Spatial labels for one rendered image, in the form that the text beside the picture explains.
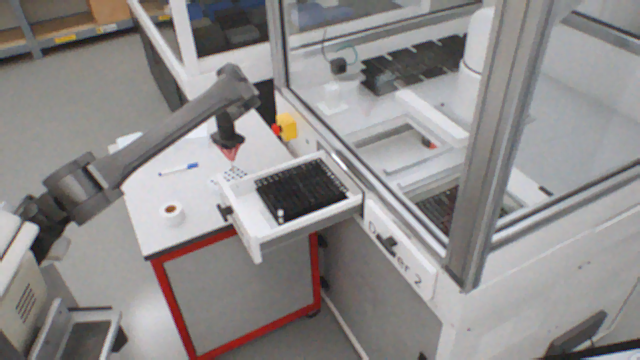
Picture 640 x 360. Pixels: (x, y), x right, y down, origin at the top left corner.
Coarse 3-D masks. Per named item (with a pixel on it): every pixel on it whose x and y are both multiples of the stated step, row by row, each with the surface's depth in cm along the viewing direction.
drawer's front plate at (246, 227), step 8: (216, 176) 141; (224, 184) 138; (224, 192) 136; (232, 192) 135; (224, 200) 141; (232, 200) 132; (240, 208) 130; (232, 216) 138; (240, 216) 128; (240, 224) 130; (248, 224) 125; (240, 232) 135; (248, 232) 123; (248, 240) 127; (256, 240) 123; (248, 248) 131; (256, 248) 125; (256, 256) 127
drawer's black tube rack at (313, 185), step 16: (320, 160) 150; (272, 176) 144; (288, 176) 144; (304, 176) 144; (320, 176) 144; (336, 176) 143; (272, 192) 139; (288, 192) 139; (304, 192) 138; (320, 192) 138; (336, 192) 138; (288, 208) 133; (304, 208) 137; (320, 208) 137
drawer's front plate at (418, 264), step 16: (368, 208) 131; (368, 224) 134; (384, 224) 125; (400, 240) 120; (400, 256) 123; (416, 256) 115; (416, 272) 118; (432, 272) 112; (416, 288) 121; (432, 288) 116
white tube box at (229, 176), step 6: (228, 168) 164; (240, 168) 164; (222, 174) 162; (228, 174) 162; (234, 174) 162; (240, 174) 161; (246, 174) 162; (210, 180) 160; (228, 180) 160; (234, 180) 159; (210, 186) 159; (216, 186) 157; (216, 192) 158
